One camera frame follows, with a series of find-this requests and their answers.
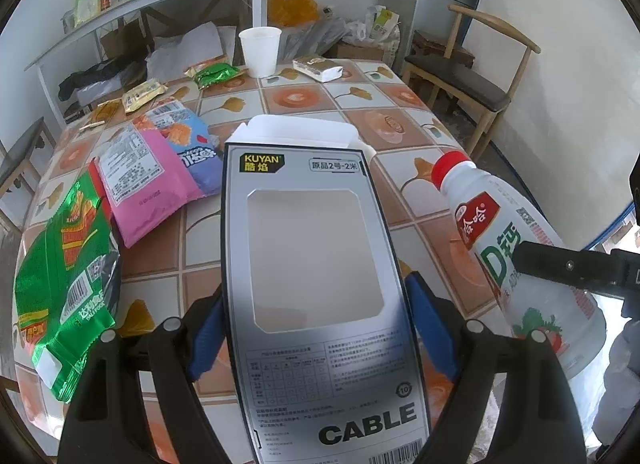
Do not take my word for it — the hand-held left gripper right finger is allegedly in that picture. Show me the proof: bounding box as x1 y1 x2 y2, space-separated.
404 271 588 464

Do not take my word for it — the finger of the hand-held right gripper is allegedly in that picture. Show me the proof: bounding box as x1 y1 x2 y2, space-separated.
512 240 626 301

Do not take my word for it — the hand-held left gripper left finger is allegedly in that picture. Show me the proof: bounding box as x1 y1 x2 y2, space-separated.
59 285 230 464

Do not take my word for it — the white plastic bottle red cap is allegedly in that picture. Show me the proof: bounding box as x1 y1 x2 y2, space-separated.
431 150 607 385

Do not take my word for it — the silver cardboard box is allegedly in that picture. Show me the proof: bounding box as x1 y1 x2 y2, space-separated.
220 114 432 464

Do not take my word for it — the large green snack packet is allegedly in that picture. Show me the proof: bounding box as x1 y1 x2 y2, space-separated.
14 164 122 404

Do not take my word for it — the person's grey clothing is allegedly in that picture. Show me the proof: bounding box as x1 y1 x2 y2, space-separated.
592 319 640 450

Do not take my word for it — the pink snack packet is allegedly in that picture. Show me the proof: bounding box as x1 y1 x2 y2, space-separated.
95 123 207 249

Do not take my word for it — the blue snack packet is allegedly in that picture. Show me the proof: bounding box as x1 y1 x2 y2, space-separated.
145 98 223 197

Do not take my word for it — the wooden chair dark cushion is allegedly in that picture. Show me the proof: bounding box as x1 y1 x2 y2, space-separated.
402 4 542 161

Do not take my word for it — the small brown snack packet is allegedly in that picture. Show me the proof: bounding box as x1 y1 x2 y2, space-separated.
95 100 123 123

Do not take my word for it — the yellow snack packet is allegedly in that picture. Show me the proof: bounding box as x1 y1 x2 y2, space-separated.
121 78 168 114

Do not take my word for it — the brown wooden stool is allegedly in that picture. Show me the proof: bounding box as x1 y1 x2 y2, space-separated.
412 28 476 69

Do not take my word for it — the wooden chair dark seat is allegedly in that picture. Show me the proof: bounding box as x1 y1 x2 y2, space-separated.
0 116 57 225

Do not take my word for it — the small green snack packet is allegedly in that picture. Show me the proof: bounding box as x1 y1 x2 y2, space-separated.
194 64 246 89

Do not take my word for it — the small white silver box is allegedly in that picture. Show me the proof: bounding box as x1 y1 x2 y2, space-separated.
292 56 344 83

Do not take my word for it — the black cloth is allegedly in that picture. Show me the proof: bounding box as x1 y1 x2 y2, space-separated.
57 56 148 102

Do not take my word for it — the white paper cup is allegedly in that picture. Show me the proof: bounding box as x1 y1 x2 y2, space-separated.
238 26 283 78

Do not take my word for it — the white cloth bundle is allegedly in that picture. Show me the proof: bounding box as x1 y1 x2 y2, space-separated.
145 21 238 82

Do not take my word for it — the white bag green print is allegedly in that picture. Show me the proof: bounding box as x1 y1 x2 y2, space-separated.
365 4 403 64

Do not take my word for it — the grey plastic bag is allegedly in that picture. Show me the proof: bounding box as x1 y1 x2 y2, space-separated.
277 18 368 62

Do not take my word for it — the yellow plastic bag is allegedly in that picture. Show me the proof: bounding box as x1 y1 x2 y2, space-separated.
267 0 321 27

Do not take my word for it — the green food packet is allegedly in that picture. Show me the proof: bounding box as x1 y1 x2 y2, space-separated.
74 0 103 27

